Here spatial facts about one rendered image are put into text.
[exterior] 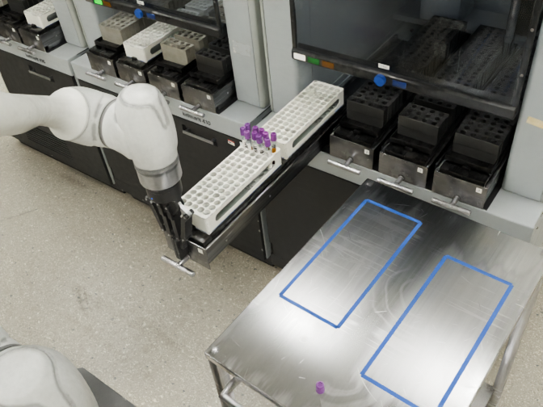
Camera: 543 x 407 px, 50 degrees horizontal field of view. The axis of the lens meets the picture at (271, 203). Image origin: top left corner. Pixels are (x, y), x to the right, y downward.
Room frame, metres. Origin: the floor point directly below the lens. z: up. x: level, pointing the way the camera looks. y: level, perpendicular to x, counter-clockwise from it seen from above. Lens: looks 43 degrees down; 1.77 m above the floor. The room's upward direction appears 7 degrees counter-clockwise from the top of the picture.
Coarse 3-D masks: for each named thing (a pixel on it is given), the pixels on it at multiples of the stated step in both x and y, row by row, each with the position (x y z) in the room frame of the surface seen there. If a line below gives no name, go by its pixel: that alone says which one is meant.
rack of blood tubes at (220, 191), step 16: (224, 160) 1.15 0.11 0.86; (240, 160) 1.15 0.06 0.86; (256, 160) 1.14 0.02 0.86; (272, 160) 1.14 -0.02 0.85; (208, 176) 1.09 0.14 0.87; (224, 176) 1.09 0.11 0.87; (240, 176) 1.08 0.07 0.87; (256, 176) 1.09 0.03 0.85; (192, 192) 1.05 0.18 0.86; (208, 192) 1.04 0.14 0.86; (224, 192) 1.03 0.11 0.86; (240, 192) 1.09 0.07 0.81; (192, 208) 1.00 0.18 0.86; (208, 208) 0.98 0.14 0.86; (224, 208) 1.03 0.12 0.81; (208, 224) 0.95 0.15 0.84
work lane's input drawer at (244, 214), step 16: (336, 112) 1.37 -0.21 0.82; (320, 128) 1.30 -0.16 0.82; (304, 144) 1.24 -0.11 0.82; (320, 144) 1.28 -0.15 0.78; (288, 160) 1.18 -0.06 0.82; (304, 160) 1.22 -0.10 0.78; (272, 176) 1.13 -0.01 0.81; (288, 176) 1.16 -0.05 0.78; (256, 192) 1.07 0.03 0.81; (272, 192) 1.10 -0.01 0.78; (240, 208) 1.02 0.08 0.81; (256, 208) 1.05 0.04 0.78; (192, 224) 0.97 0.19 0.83; (224, 224) 0.98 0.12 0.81; (240, 224) 1.00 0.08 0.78; (192, 240) 0.94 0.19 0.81; (208, 240) 0.93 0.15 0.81; (224, 240) 0.95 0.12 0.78; (192, 256) 0.94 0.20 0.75; (208, 256) 0.91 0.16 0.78; (192, 272) 0.89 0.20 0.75
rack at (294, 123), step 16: (304, 96) 1.40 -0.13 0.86; (320, 96) 1.39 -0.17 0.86; (336, 96) 1.38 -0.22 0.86; (288, 112) 1.33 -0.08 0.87; (304, 112) 1.32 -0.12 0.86; (320, 112) 1.31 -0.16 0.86; (272, 128) 1.27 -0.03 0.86; (288, 128) 1.26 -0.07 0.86; (304, 128) 1.25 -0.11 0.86; (288, 144) 1.20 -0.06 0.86
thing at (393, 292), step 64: (384, 192) 1.01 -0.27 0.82; (320, 256) 0.84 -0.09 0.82; (384, 256) 0.81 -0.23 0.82; (448, 256) 0.79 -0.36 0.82; (512, 256) 0.77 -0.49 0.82; (256, 320) 0.69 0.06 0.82; (320, 320) 0.67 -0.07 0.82; (384, 320) 0.65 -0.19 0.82; (448, 320) 0.64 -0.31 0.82; (512, 320) 0.62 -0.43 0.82; (256, 384) 0.55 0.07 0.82; (384, 384) 0.52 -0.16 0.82; (448, 384) 0.50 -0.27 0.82
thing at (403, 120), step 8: (400, 120) 1.23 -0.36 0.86; (408, 120) 1.22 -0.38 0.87; (416, 120) 1.20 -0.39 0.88; (424, 120) 1.20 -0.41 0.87; (432, 120) 1.19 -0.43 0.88; (400, 128) 1.23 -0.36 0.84; (408, 128) 1.21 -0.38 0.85; (416, 128) 1.20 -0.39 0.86; (424, 128) 1.19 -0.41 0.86; (432, 128) 1.17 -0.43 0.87; (440, 128) 1.17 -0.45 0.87; (408, 136) 1.21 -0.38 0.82; (416, 136) 1.20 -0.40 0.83; (424, 136) 1.18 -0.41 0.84; (432, 136) 1.17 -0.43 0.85; (432, 144) 1.17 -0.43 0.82
